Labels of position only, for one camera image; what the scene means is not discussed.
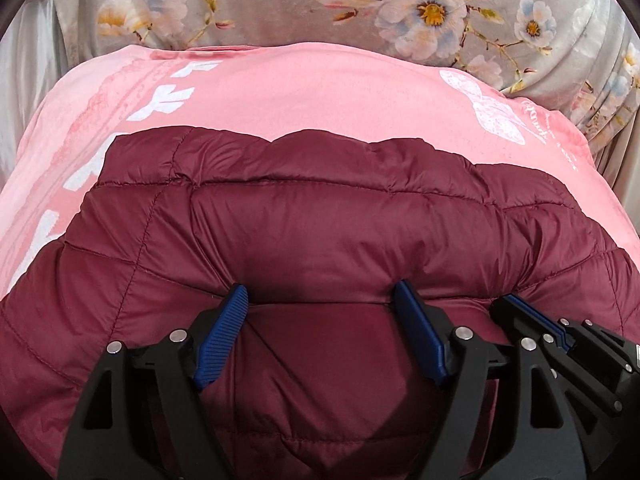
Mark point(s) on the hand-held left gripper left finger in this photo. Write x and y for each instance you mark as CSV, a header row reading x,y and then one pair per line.
x,y
220,335

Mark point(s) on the grey floral bed sheet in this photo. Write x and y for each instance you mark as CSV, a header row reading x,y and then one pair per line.
x,y
275,5

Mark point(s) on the pink printed blanket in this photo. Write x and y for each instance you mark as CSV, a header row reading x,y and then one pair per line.
x,y
300,95

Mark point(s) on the silver satin curtain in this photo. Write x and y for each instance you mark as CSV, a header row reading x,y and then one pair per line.
x,y
30,50

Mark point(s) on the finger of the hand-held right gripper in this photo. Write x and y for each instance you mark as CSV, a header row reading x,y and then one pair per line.
x,y
575,375
600,345

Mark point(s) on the maroon quilted puffer jacket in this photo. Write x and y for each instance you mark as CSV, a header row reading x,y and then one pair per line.
x,y
325,240

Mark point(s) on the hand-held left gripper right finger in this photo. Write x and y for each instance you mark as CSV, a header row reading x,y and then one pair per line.
x,y
420,335

